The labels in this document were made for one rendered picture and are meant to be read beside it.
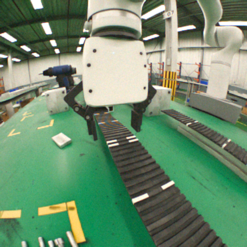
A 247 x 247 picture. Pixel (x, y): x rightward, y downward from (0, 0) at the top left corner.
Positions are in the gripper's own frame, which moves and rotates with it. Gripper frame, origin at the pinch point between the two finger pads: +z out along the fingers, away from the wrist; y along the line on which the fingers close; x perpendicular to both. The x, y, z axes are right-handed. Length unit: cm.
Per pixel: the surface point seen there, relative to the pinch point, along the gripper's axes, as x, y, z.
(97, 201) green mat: -10.9, -6.0, 4.0
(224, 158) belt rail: -15.0, 17.1, 2.8
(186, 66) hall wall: 525, 712, -108
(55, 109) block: 27.5, -18.5, 2.2
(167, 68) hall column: 259, 256, -37
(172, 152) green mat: -6.9, 9.4, 4.0
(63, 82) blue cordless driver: 49, -17, -7
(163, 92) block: 10.4, 20.2, -4.1
